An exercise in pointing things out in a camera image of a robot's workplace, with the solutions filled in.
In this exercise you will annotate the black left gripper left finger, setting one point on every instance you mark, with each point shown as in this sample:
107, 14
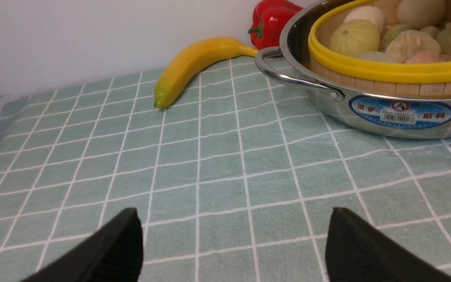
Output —
114, 253

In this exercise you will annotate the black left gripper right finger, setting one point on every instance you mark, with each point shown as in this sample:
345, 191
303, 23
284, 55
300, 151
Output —
358, 252

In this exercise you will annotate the yellow rimmed bamboo steamer basket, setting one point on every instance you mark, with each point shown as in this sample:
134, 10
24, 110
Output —
376, 70

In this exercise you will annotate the stainless steel pot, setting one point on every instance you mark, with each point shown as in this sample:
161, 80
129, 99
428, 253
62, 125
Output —
370, 111

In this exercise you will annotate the green checkered tablecloth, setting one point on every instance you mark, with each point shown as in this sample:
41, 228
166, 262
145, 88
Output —
235, 182

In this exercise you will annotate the yellow toy banana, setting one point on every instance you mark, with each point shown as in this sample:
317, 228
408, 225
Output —
191, 61

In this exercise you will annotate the pink dumpling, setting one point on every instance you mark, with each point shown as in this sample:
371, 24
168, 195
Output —
427, 56

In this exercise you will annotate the large pale dumpling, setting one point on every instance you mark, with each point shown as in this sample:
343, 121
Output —
409, 43

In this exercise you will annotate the green dumpling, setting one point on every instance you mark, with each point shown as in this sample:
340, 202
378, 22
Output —
444, 39
392, 33
431, 30

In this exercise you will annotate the white round bun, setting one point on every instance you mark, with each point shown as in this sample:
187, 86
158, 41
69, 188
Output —
420, 13
370, 13

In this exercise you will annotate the red toy bell pepper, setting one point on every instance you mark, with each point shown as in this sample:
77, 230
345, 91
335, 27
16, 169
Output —
269, 18

